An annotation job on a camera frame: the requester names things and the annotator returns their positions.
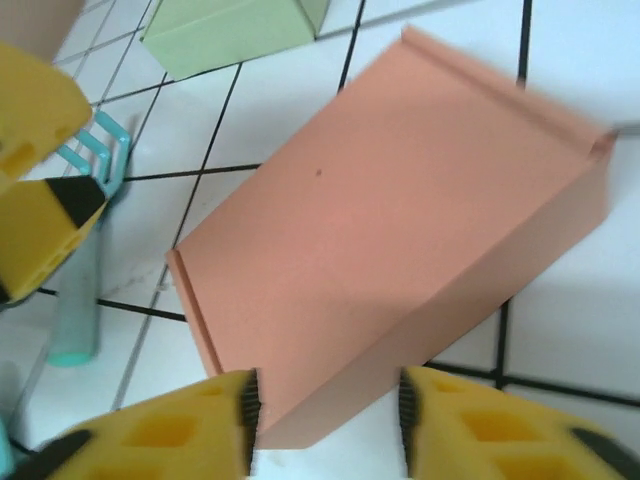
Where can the salmon pink paper box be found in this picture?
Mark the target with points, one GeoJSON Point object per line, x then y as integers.
{"type": "Point", "coordinates": [375, 225]}

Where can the light green paper box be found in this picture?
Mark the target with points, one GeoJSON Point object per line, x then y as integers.
{"type": "Point", "coordinates": [235, 35]}

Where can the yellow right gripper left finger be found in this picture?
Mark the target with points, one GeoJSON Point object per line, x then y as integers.
{"type": "Point", "coordinates": [165, 435]}

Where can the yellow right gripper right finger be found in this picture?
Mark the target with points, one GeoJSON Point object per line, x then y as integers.
{"type": "Point", "coordinates": [500, 435]}

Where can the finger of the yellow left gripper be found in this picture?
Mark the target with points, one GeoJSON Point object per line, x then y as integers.
{"type": "Point", "coordinates": [35, 110]}
{"type": "Point", "coordinates": [35, 240]}

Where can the teal toy rake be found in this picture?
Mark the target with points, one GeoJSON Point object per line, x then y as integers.
{"type": "Point", "coordinates": [80, 300]}

